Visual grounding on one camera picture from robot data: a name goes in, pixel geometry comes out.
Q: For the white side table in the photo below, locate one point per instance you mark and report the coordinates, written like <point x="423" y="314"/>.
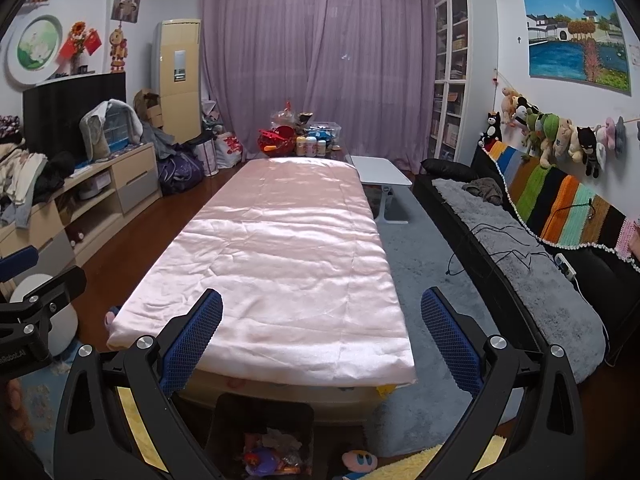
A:
<point x="377" y="172"/>

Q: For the black sofa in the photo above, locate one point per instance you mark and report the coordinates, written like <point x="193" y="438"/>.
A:
<point x="600" y="270"/>

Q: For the round lotus wall picture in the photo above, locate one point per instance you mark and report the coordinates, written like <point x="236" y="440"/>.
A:
<point x="35" y="47"/>

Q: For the grey carpet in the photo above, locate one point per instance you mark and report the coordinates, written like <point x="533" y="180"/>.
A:
<point x="425" y="260"/>

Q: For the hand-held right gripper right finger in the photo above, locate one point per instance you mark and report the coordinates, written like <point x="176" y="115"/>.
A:
<point x="450" y="340"/>

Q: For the pile of clothes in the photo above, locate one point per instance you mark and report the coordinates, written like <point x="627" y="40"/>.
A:
<point x="25" y="175"/>

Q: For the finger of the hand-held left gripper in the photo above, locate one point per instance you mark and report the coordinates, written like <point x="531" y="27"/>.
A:
<point x="17" y="264"/>
<point x="60" y="287"/>

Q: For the white bookcase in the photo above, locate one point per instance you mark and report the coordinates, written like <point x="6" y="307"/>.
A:
<point x="457" y="70"/>

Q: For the dark cloth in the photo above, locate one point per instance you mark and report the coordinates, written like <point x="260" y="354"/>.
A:
<point x="482" y="190"/>

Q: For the blue patterned mat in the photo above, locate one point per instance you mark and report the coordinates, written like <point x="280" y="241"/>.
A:
<point x="40" y="410"/>

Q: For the cardboard box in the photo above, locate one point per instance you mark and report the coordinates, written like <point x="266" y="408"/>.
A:
<point x="150" y="107"/>

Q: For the clear plastic container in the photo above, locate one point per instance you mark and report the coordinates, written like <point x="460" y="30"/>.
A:
<point x="325" y="130"/>

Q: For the row of plush toys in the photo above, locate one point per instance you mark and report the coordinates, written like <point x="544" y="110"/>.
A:
<point x="560" y="132"/>

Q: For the black trash bin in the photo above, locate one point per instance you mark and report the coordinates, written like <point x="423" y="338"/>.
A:
<point x="260" y="410"/>

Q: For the orange packet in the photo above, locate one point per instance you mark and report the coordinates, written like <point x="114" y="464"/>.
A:
<point x="291" y="470"/>

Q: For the red basket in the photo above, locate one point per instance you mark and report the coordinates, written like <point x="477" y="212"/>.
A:
<point x="277" y="140"/>

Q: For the grey fleece blanket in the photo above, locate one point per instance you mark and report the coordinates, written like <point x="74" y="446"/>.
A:
<point x="525" y="280"/>

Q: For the wooden television cabinet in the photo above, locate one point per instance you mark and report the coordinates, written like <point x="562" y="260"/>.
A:
<point x="132" y="180"/>

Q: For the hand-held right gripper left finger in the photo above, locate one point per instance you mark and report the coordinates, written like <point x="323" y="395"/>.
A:
<point x="192" y="340"/>

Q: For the person's left hand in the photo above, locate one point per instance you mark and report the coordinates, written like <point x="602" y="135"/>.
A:
<point x="11" y="407"/>

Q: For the red flags with sunflower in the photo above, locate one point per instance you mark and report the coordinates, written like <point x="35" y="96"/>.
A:
<point x="80" y="42"/>

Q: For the black cat plush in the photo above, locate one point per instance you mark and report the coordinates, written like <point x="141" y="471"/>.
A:
<point x="491" y="130"/>

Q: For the white round appliance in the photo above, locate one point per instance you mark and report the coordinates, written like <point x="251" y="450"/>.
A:
<point x="37" y="320"/>

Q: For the blue cage with cloth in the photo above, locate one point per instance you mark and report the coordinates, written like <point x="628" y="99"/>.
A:
<point x="110" y="127"/>

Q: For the pink slipper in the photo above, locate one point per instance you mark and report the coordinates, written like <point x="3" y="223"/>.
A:
<point x="111" y="317"/>

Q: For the landscape painting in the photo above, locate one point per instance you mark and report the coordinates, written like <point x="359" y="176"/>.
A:
<point x="575" y="40"/>

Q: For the purple curtain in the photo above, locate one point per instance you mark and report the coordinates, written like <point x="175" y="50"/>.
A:
<point x="325" y="60"/>

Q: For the red and white bag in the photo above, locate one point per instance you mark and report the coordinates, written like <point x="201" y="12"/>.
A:
<point x="229" y="150"/>

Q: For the hanging doll ornament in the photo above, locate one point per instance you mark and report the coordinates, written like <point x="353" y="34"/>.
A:
<point x="118" y="47"/>

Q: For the yellow standing air conditioner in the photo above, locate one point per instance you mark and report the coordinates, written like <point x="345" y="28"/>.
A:
<point x="177" y="85"/>

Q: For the pink satin cloth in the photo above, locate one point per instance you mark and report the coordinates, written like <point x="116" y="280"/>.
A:
<point x="280" y="260"/>

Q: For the black television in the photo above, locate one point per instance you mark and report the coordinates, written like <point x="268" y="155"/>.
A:
<point x="65" y="110"/>

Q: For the white power strip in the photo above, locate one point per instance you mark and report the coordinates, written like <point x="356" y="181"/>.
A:
<point x="565" y="265"/>

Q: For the grey clothes heap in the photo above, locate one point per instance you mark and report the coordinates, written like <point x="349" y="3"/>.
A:
<point x="157" y="137"/>

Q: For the purple bag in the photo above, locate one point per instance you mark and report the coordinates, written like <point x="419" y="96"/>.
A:
<point x="180" y="175"/>

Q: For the striped crocheted blanket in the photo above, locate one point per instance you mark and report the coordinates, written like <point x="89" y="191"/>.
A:
<point x="550" y="195"/>

